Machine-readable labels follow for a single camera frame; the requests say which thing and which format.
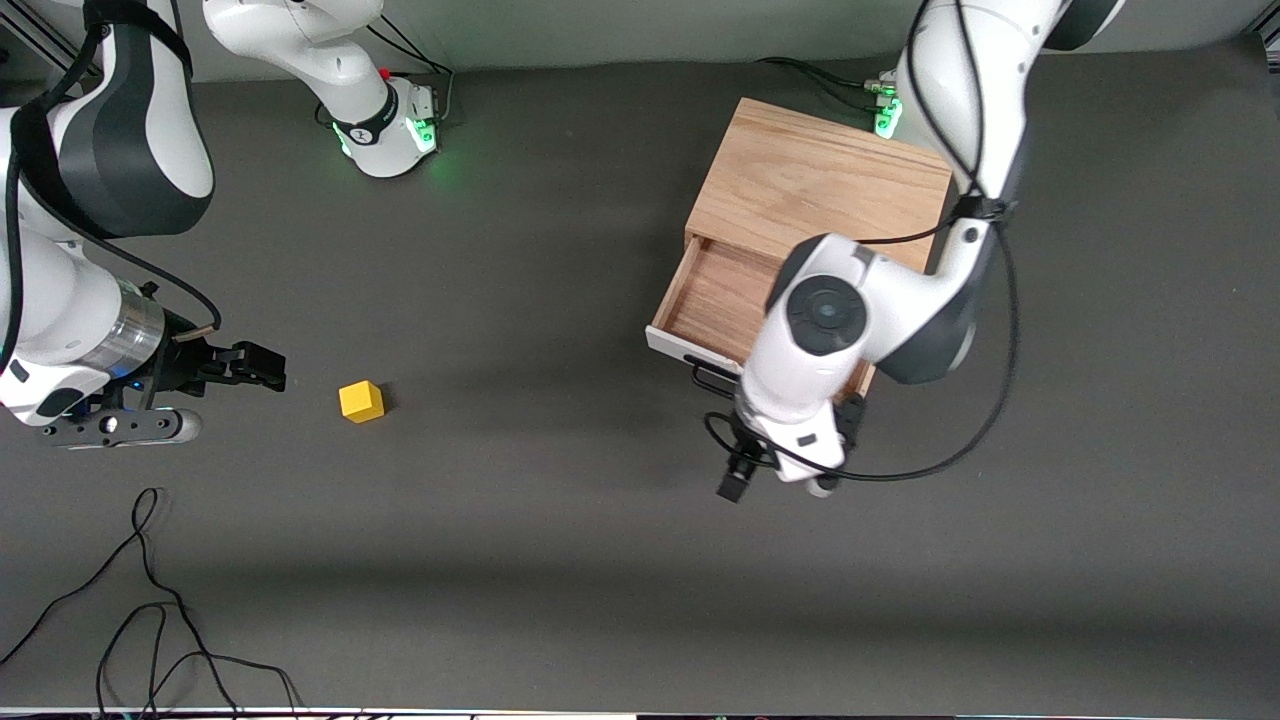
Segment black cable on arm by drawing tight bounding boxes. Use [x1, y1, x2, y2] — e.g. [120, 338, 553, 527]
[0, 18, 224, 347]
[702, 0, 1022, 484]

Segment wooden drawer cabinet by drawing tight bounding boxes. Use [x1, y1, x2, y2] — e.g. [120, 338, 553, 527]
[684, 97, 956, 293]

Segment loose black cable on table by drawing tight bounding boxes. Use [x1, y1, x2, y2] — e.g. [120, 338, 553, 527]
[0, 487, 303, 720]

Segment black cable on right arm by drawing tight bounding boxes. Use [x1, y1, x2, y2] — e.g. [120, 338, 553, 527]
[0, 18, 224, 347]

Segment white-fronted drawer with black handle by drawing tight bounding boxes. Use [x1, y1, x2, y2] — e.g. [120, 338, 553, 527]
[645, 236, 880, 403]

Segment yellow cube block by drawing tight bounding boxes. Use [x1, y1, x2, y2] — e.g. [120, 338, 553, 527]
[339, 380, 386, 425]

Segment black cables at arm base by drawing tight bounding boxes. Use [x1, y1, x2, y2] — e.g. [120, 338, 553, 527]
[315, 14, 457, 127]
[756, 55, 901, 113]

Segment black cables at left arm base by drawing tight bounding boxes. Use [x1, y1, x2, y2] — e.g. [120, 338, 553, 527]
[756, 55, 901, 113]

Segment black cables at right arm base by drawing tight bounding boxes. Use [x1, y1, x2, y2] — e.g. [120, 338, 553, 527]
[315, 14, 457, 127]

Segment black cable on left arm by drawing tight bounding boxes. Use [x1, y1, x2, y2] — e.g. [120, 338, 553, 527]
[702, 0, 1022, 484]

